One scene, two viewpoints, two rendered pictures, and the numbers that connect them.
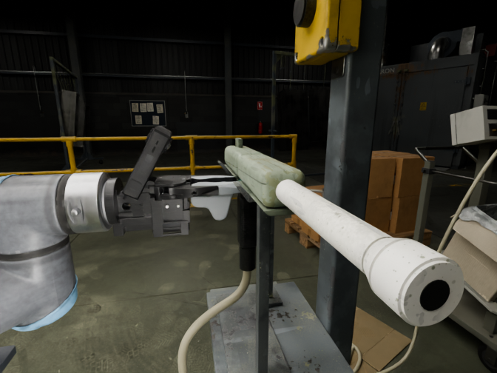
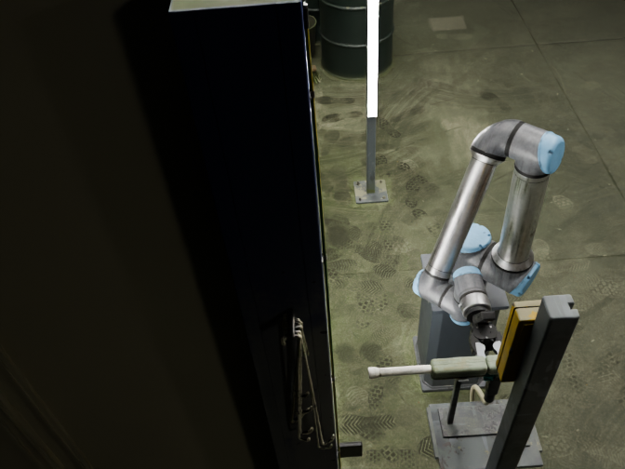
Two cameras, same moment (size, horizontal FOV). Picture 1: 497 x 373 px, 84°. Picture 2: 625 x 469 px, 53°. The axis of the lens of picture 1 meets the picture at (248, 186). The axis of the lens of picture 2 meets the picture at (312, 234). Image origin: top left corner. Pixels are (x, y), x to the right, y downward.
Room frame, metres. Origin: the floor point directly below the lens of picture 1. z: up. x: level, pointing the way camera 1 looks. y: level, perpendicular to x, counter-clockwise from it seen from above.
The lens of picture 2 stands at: (0.20, -1.00, 2.67)
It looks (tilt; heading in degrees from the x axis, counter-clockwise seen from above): 46 degrees down; 104
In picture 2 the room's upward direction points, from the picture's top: 5 degrees counter-clockwise
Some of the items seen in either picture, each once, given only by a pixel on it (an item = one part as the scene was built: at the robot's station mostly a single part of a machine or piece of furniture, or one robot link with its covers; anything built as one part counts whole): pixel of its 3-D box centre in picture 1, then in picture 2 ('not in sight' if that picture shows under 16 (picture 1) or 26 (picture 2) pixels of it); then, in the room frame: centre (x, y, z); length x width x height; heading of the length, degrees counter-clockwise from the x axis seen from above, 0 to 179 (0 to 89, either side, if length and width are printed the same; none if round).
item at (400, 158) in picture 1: (403, 174); not in sight; (2.63, -1.51, 0.69); 0.38 x 0.29 x 0.36; 108
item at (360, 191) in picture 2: not in sight; (370, 191); (-0.11, 1.88, 0.01); 0.20 x 0.20 x 0.01; 12
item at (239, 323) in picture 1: (259, 257); (489, 402); (0.46, -0.02, 0.95); 0.26 x 0.15 x 0.32; 12
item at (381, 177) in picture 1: (365, 175); not in sight; (2.56, -1.11, 0.69); 0.38 x 0.29 x 0.36; 104
